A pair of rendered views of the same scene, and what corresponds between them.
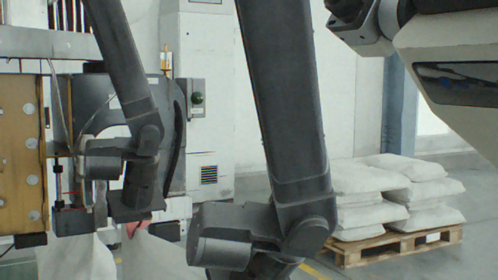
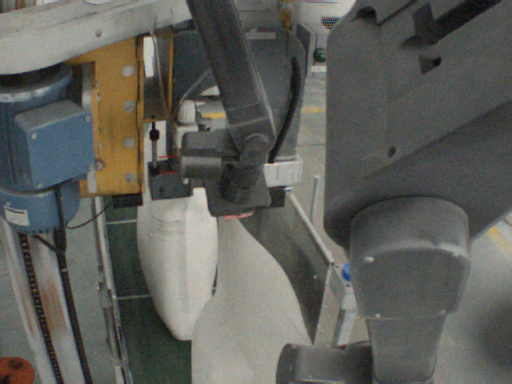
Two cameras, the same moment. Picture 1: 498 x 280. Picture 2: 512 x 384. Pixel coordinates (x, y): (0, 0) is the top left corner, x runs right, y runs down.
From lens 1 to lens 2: 31 cm
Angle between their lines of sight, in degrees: 25
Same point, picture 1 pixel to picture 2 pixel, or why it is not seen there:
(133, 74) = (242, 79)
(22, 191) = (119, 154)
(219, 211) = (315, 360)
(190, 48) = not seen: outside the picture
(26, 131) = (124, 94)
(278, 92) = (393, 349)
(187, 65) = not seen: outside the picture
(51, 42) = (154, 13)
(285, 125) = (396, 359)
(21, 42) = (122, 25)
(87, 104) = (189, 63)
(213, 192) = not seen: hidden behind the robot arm
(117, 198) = (215, 186)
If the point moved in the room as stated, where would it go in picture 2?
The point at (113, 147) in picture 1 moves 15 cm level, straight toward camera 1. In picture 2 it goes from (213, 149) to (210, 206)
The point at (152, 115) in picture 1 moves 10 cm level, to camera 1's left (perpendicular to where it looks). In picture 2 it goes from (261, 123) to (190, 113)
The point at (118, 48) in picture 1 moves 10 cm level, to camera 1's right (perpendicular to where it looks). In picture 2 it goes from (227, 53) to (306, 63)
